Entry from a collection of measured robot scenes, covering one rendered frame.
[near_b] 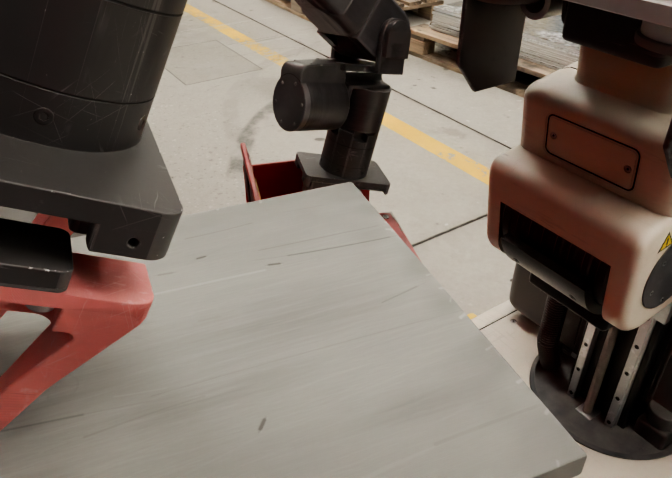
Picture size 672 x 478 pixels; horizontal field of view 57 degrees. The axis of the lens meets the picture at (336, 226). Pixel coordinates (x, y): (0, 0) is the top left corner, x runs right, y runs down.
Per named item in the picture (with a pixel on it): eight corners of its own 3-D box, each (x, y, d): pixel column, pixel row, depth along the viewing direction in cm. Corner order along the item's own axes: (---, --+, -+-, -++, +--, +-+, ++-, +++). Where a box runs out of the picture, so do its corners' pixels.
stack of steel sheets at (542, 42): (657, 52, 316) (664, 29, 309) (583, 79, 284) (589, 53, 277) (502, 10, 383) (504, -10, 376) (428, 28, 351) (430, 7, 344)
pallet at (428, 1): (442, 19, 420) (444, -3, 412) (341, 37, 385) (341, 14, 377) (347, -16, 505) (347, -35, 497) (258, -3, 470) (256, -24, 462)
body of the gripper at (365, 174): (292, 164, 74) (305, 106, 70) (371, 174, 77) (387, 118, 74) (303, 190, 69) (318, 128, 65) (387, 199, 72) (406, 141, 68)
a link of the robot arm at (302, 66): (414, 20, 63) (359, 13, 69) (326, 10, 56) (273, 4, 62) (398, 136, 67) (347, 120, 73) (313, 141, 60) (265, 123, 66)
